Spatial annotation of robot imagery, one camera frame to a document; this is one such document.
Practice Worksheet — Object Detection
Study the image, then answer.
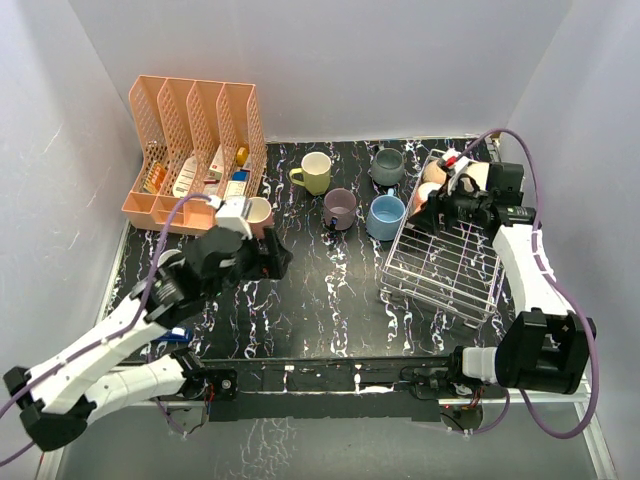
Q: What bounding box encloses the white printed flat box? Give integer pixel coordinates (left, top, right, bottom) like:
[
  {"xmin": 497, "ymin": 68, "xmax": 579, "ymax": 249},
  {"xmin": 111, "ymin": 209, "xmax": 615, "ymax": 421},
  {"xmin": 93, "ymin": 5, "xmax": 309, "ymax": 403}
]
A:
[{"xmin": 223, "ymin": 180, "xmax": 247, "ymax": 200}]

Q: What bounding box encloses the yellow-green ceramic mug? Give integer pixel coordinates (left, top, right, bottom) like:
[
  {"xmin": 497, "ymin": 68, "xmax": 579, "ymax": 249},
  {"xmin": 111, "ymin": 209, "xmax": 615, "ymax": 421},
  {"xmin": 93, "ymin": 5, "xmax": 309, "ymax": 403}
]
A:
[{"xmin": 289, "ymin": 152, "xmax": 332, "ymax": 196}]

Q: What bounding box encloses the tan glazed round mug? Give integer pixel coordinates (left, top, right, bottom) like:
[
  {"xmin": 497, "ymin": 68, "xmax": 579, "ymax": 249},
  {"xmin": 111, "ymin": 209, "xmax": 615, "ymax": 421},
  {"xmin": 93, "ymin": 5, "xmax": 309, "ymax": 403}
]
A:
[{"xmin": 422, "ymin": 161, "xmax": 447, "ymax": 185}]

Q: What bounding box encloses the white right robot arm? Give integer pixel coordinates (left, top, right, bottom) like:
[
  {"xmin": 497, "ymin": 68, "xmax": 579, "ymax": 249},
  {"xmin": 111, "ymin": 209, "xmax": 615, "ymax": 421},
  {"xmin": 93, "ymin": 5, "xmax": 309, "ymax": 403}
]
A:
[{"xmin": 409, "ymin": 156, "xmax": 596, "ymax": 397}]

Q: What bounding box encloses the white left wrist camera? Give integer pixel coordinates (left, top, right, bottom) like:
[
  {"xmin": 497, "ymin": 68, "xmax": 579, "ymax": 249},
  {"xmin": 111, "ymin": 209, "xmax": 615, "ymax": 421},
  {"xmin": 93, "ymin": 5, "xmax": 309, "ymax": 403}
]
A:
[{"xmin": 203, "ymin": 195, "xmax": 253, "ymax": 239}]

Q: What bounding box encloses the light blue ceramic mug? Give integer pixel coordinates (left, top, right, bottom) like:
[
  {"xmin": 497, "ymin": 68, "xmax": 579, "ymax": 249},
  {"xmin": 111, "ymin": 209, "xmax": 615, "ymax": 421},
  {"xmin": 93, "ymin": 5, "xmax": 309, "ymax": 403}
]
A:
[{"xmin": 366, "ymin": 188, "xmax": 406, "ymax": 241}]

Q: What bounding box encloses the white labelled box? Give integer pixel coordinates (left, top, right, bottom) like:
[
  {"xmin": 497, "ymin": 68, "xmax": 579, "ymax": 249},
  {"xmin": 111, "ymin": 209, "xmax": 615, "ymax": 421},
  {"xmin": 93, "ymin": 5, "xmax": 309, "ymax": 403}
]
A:
[{"xmin": 172, "ymin": 155, "xmax": 198, "ymax": 198}]

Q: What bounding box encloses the dark grey round mug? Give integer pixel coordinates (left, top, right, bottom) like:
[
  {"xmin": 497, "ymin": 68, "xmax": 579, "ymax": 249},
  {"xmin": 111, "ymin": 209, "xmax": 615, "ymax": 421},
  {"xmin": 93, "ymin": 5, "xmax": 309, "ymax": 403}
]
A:
[{"xmin": 370, "ymin": 148, "xmax": 405, "ymax": 187}]

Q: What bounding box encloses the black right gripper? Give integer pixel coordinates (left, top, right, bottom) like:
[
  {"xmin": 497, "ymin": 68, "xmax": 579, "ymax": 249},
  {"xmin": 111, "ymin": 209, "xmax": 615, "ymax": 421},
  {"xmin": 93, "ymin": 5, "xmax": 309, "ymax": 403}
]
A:
[{"xmin": 407, "ymin": 176, "xmax": 491, "ymax": 235}]

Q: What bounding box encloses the purple ceramic mug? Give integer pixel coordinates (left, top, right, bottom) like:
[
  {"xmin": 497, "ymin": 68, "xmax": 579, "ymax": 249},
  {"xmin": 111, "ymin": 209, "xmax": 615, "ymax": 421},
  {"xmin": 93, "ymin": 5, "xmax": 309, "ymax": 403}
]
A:
[{"xmin": 323, "ymin": 188, "xmax": 357, "ymax": 231}]

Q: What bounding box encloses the blue stapler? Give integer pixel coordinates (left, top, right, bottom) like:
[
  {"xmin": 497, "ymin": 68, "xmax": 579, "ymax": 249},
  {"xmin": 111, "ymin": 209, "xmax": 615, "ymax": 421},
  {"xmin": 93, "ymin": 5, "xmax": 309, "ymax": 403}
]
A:
[{"xmin": 153, "ymin": 327, "xmax": 193, "ymax": 344}]

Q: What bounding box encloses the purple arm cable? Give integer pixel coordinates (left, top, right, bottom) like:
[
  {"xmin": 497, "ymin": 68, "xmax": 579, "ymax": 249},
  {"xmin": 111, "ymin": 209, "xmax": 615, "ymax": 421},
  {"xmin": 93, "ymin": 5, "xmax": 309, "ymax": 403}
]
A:
[
  {"xmin": 444, "ymin": 128, "xmax": 600, "ymax": 440},
  {"xmin": 0, "ymin": 194, "xmax": 216, "ymax": 464}
]

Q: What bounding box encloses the green-inside mushroom pattern mug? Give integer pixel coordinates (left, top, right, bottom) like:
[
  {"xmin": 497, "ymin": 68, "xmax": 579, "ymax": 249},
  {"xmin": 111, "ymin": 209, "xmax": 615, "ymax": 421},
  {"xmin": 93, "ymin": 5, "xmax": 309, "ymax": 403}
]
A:
[{"xmin": 465, "ymin": 162, "xmax": 492, "ymax": 190}]

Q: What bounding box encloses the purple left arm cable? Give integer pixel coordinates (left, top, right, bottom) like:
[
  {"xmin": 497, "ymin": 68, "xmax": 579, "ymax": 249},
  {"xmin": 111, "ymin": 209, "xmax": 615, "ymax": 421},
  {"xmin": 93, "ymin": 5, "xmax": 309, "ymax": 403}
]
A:
[{"xmin": 0, "ymin": 194, "xmax": 216, "ymax": 464}]

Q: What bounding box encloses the orange red packet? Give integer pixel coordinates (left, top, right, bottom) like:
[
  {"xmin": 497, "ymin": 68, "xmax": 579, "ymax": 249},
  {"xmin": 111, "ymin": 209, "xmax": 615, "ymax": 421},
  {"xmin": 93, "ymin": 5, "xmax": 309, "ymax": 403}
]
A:
[{"xmin": 142, "ymin": 161, "xmax": 167, "ymax": 195}]

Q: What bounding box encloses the pink plastic file organizer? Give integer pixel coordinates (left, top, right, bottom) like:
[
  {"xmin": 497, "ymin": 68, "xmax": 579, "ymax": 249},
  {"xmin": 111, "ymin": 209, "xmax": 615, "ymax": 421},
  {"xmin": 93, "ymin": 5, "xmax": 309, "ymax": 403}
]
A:
[{"xmin": 122, "ymin": 75, "xmax": 267, "ymax": 235}]

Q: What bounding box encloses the white red medicine box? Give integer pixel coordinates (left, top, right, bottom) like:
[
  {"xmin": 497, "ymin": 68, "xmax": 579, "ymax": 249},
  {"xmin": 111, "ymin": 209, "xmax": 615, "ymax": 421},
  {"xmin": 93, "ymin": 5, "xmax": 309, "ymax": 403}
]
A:
[{"xmin": 205, "ymin": 146, "xmax": 225, "ymax": 182}]

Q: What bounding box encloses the light pink mug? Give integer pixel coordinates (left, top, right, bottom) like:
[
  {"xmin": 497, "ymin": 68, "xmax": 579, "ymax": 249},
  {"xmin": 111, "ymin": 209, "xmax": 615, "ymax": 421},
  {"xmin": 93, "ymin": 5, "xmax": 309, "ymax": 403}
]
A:
[{"xmin": 413, "ymin": 182, "xmax": 441, "ymax": 213}]

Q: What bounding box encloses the pink mug white inside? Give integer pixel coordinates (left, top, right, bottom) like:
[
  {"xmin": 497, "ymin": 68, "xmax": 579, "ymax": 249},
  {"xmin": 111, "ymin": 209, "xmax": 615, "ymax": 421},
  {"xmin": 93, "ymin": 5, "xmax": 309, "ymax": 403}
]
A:
[{"xmin": 247, "ymin": 197, "xmax": 274, "ymax": 240}]

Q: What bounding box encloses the black front mounting rail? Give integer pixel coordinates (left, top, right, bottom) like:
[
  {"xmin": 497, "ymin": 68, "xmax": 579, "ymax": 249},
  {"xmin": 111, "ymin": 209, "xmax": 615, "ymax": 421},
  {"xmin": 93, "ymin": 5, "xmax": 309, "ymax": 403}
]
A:
[{"xmin": 149, "ymin": 349, "xmax": 501, "ymax": 426}]

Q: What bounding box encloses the white wire dish rack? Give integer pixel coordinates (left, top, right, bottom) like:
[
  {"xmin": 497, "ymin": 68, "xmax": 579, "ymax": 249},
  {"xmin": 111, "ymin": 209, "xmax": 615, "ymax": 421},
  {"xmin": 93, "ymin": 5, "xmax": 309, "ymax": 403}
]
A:
[{"xmin": 377, "ymin": 148, "xmax": 506, "ymax": 331}]

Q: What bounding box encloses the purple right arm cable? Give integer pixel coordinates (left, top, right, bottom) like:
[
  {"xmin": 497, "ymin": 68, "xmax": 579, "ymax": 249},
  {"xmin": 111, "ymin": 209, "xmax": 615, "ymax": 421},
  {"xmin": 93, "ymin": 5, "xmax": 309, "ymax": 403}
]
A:
[{"xmin": 444, "ymin": 128, "xmax": 600, "ymax": 440}]

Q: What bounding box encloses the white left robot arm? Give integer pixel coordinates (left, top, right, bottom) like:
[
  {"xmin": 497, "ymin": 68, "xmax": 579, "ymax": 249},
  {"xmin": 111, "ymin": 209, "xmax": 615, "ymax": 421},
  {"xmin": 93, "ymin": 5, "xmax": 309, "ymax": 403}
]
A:
[{"xmin": 3, "ymin": 227, "xmax": 293, "ymax": 452}]

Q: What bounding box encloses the yellow small bottle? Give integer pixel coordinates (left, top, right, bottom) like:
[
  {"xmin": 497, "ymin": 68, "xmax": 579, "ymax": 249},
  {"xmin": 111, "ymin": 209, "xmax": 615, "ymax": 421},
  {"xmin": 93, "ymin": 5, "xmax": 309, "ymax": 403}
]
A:
[{"xmin": 235, "ymin": 146, "xmax": 249, "ymax": 167}]

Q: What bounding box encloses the small white cup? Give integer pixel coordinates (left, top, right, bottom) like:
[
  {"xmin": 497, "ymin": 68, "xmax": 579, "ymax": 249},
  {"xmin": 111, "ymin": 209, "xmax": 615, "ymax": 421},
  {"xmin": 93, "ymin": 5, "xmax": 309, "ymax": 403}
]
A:
[{"xmin": 158, "ymin": 249, "xmax": 180, "ymax": 265}]

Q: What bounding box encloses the blue white small box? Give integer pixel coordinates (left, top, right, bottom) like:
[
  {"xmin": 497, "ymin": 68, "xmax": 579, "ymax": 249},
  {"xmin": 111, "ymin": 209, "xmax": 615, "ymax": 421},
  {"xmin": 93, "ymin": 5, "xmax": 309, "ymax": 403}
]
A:
[{"xmin": 231, "ymin": 169, "xmax": 251, "ymax": 182}]

